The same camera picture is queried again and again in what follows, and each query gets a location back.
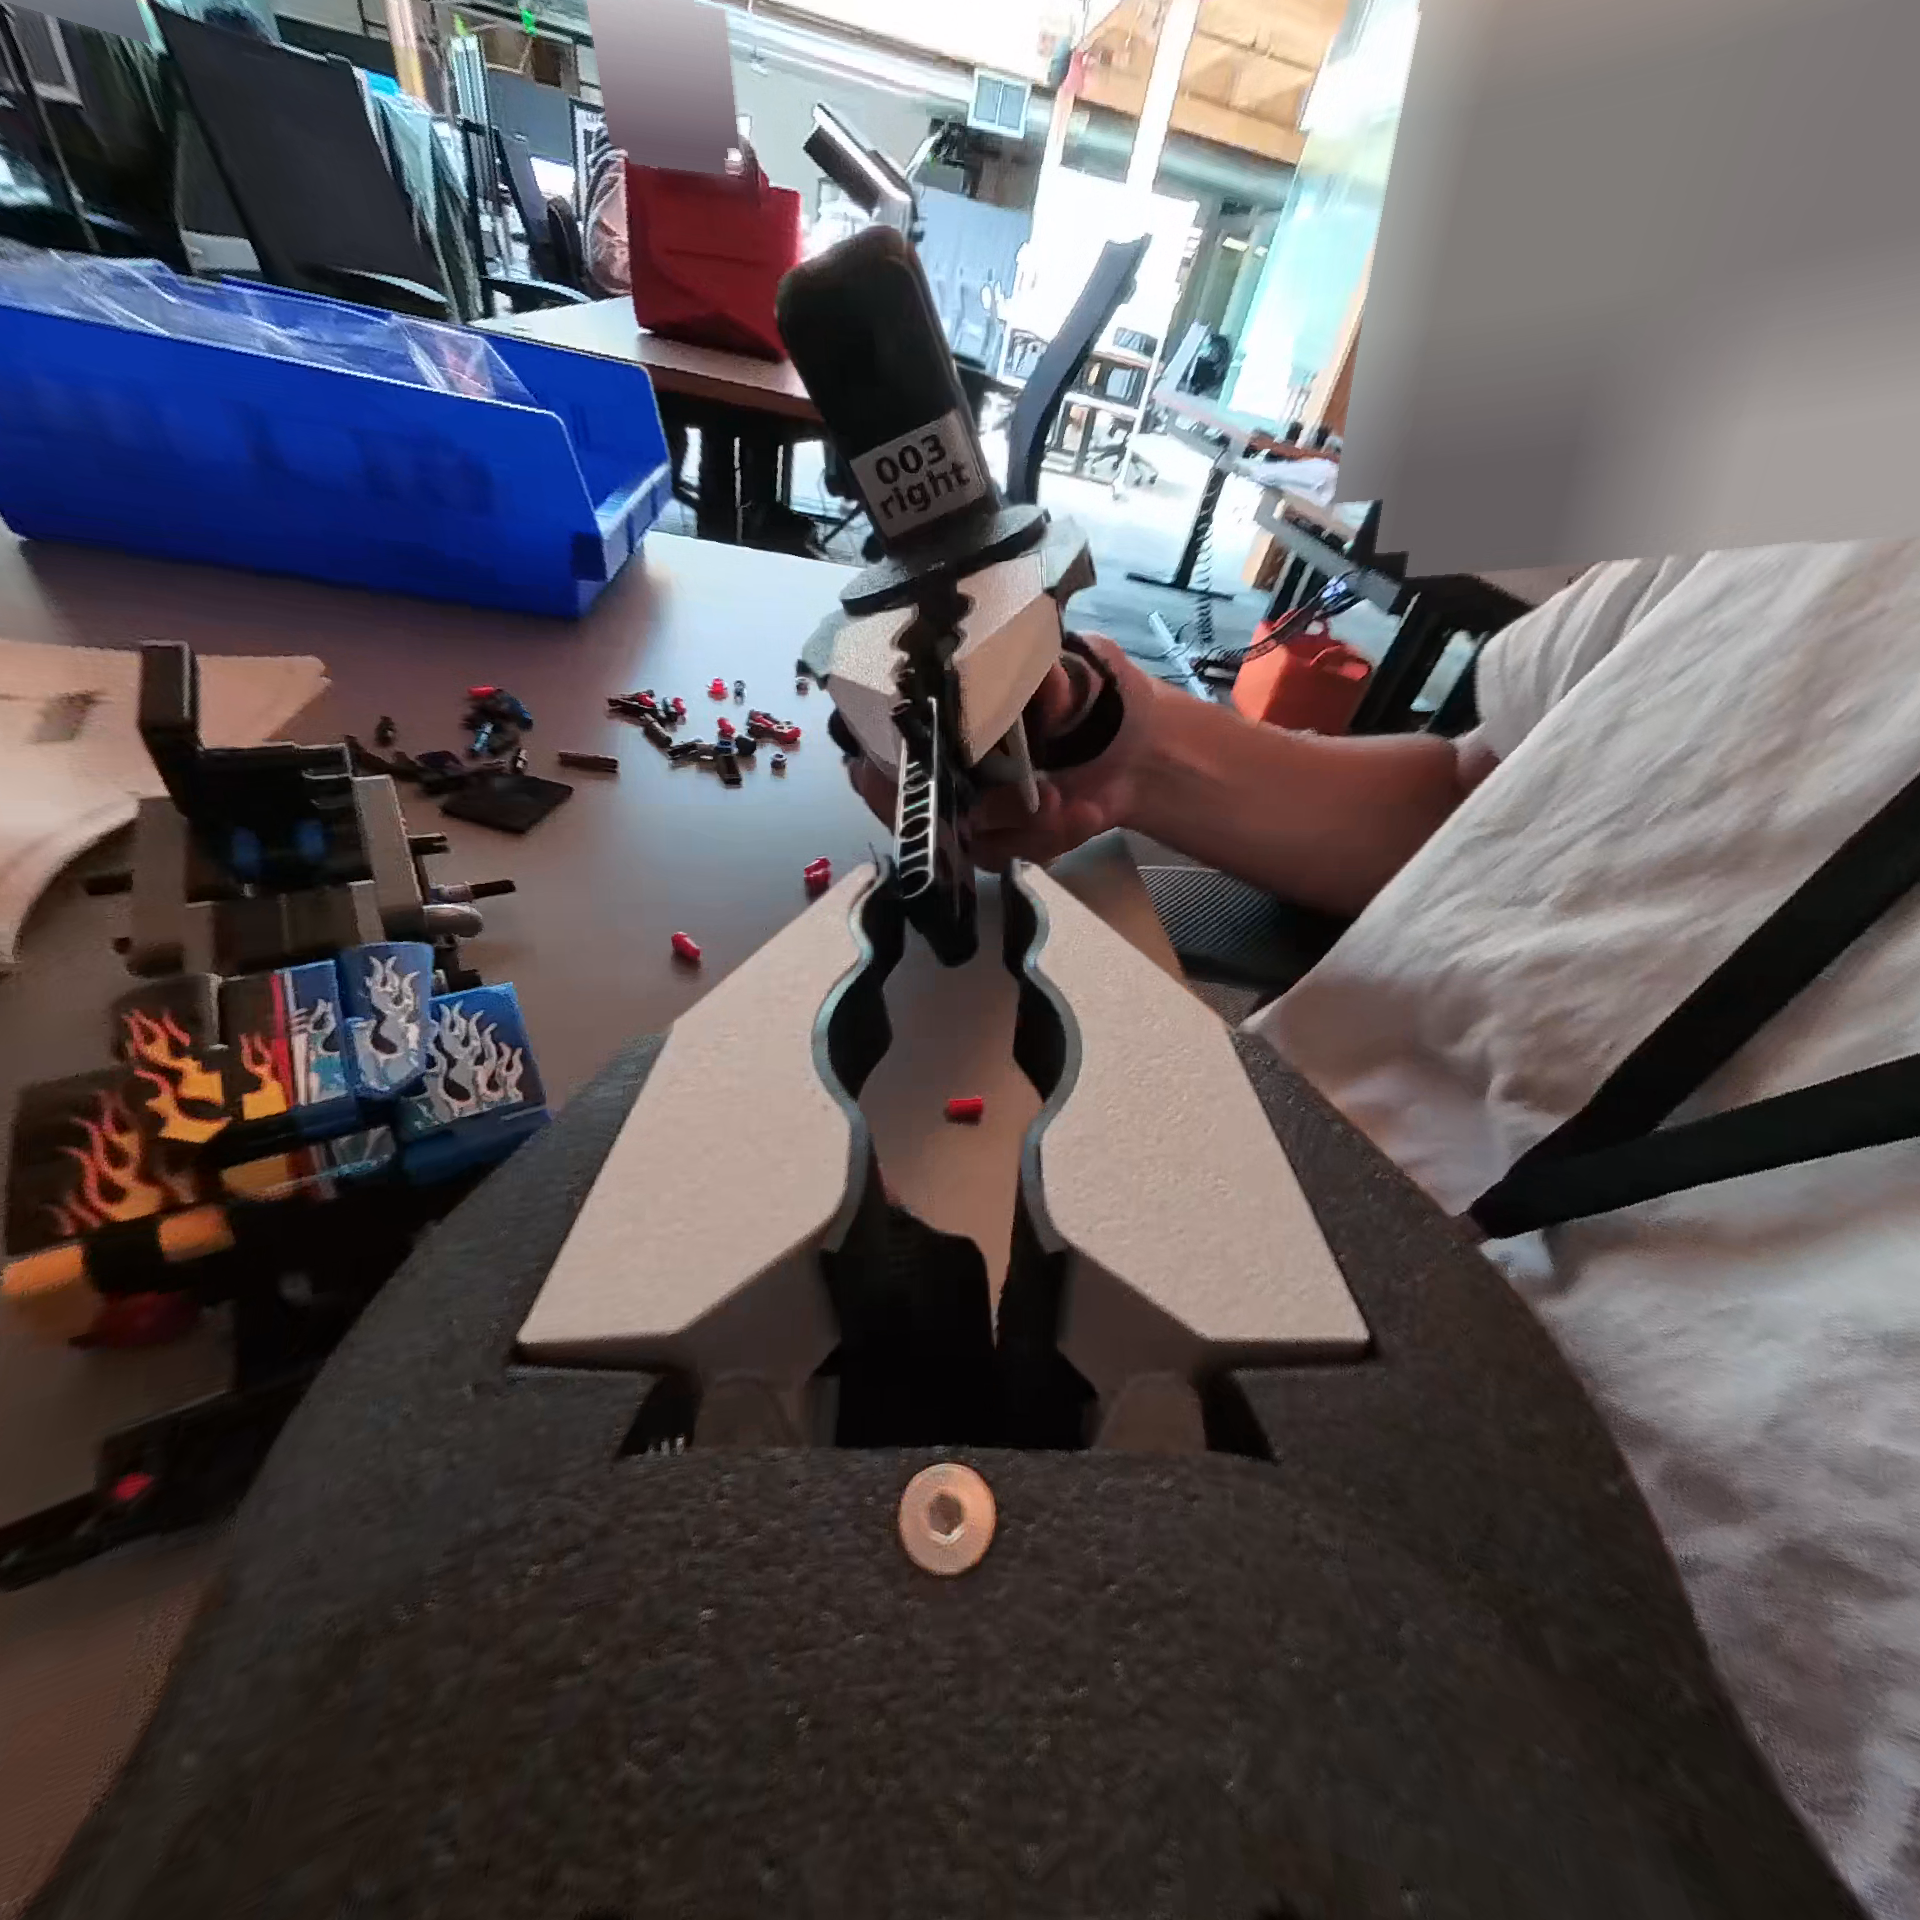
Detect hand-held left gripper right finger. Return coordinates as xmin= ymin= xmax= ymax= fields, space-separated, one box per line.
xmin=1007 ymin=860 xmax=1375 ymax=1452

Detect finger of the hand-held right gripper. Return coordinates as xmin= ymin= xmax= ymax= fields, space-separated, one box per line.
xmin=801 ymin=603 xmax=923 ymax=757
xmin=948 ymin=544 xmax=1100 ymax=811

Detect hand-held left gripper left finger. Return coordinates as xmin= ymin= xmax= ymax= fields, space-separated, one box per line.
xmin=516 ymin=860 xmax=905 ymax=1444

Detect scattered small lego pieces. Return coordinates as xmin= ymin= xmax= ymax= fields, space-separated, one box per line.
xmin=345 ymin=679 xmax=807 ymax=793

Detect black square lego plate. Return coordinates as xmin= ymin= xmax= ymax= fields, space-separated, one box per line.
xmin=442 ymin=771 xmax=579 ymax=837

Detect flame-printed lego truck model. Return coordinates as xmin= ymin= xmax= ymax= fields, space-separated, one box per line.
xmin=0 ymin=643 xmax=554 ymax=1356

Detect black lego chassis piece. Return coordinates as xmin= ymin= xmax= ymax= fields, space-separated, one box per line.
xmin=0 ymin=1409 xmax=282 ymax=1596

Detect lego instruction booklet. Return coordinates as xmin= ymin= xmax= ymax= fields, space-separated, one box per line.
xmin=0 ymin=639 xmax=334 ymax=964

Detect person's right hand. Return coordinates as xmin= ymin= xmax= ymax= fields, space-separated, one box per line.
xmin=844 ymin=632 xmax=1198 ymax=876

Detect red bag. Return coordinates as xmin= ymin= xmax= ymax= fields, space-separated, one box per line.
xmin=625 ymin=159 xmax=807 ymax=364

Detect grey high-back office chair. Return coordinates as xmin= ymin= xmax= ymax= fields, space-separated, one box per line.
xmin=1001 ymin=231 xmax=1158 ymax=505

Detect brown wooden table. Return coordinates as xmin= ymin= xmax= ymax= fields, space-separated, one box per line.
xmin=471 ymin=292 xmax=1041 ymax=544

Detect grey mesh office chair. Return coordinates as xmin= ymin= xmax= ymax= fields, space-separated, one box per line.
xmin=1137 ymin=861 xmax=1356 ymax=1024

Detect orange bag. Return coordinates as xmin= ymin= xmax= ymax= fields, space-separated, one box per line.
xmin=1230 ymin=618 xmax=1376 ymax=739

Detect standing desk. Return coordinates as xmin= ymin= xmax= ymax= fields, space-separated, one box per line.
xmin=1126 ymin=383 xmax=1356 ymax=601

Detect green jacket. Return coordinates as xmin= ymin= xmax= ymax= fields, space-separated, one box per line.
xmin=369 ymin=87 xmax=482 ymax=305

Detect blue plastic bin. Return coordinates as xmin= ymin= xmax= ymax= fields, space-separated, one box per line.
xmin=0 ymin=247 xmax=675 ymax=623

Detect clear plastic bag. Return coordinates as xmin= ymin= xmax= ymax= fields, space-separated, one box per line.
xmin=0 ymin=245 xmax=545 ymax=409

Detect black office chair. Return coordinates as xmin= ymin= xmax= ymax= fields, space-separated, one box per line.
xmin=151 ymin=8 xmax=456 ymax=320

